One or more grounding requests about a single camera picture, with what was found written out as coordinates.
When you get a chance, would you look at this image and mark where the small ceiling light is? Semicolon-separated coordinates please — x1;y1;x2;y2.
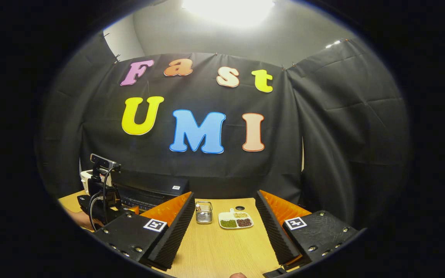
325;39;350;49

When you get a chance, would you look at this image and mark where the black electric oven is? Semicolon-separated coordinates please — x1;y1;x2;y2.
111;170;190;212

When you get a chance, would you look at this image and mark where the black backdrop cloth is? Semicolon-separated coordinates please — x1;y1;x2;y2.
35;31;412;228

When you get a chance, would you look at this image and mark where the large ceiling light panel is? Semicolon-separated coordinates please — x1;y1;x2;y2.
182;0;276;28

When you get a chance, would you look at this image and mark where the white divided snack plate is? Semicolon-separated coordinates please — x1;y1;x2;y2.
218;208;254;230

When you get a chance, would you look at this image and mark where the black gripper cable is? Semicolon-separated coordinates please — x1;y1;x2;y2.
88;166;115;231

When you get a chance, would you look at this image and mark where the small metal wire basket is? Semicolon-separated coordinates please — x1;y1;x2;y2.
195;201;213;225

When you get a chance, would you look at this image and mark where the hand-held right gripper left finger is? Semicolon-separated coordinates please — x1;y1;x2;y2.
90;191;196;271

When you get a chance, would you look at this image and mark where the white toaster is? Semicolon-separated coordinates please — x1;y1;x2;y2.
80;169;112;194

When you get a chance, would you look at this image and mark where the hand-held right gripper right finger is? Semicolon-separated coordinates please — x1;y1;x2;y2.
256;190;359;267

